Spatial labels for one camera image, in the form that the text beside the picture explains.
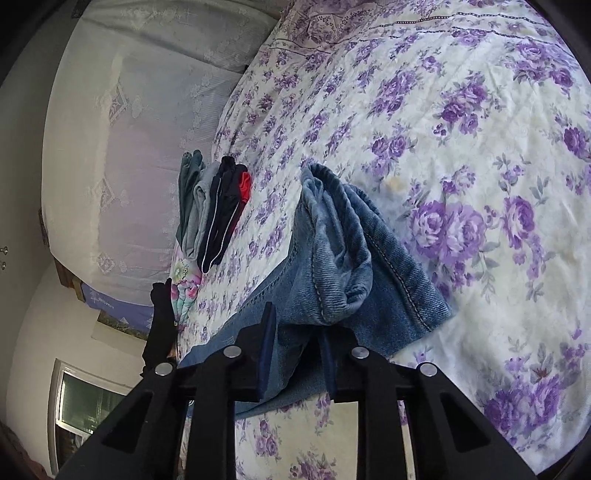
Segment blue denim jeans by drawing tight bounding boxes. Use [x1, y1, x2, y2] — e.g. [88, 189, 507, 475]
[181, 164, 452, 418]

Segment red folded garment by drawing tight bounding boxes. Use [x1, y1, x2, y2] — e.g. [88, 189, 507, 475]
[238, 171, 252, 204]

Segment window with white frame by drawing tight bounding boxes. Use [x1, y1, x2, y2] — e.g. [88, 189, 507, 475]
[47, 359, 131, 475]

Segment dark navy folded pants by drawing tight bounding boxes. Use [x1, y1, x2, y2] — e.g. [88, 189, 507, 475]
[197, 156, 249, 274]

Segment black garment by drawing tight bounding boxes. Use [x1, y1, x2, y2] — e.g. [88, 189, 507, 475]
[140, 278, 177, 377]

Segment floral turquoise folded quilt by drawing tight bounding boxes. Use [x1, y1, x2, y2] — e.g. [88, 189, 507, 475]
[169, 243, 202, 325]

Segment blue patterned pillow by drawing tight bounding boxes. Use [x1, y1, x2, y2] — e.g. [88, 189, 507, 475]
[81, 283, 153, 334]

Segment teal folded pants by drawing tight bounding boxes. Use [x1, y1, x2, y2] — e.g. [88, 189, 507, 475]
[175, 150, 206, 243]

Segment grey folded pants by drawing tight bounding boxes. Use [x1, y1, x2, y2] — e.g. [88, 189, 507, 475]
[179, 162, 221, 261]

